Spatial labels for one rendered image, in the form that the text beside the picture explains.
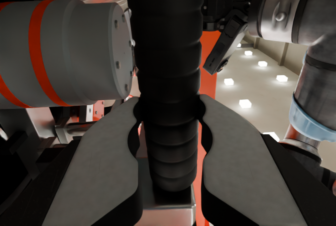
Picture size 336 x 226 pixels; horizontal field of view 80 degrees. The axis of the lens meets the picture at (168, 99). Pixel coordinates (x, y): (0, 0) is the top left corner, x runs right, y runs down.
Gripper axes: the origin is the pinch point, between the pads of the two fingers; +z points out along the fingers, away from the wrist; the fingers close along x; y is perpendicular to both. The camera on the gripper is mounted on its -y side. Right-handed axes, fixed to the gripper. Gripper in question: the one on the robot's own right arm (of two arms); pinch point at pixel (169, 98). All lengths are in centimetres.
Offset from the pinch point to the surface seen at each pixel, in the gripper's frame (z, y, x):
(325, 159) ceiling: 508, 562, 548
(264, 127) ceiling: 703, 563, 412
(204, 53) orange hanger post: 60, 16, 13
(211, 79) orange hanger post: 60, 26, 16
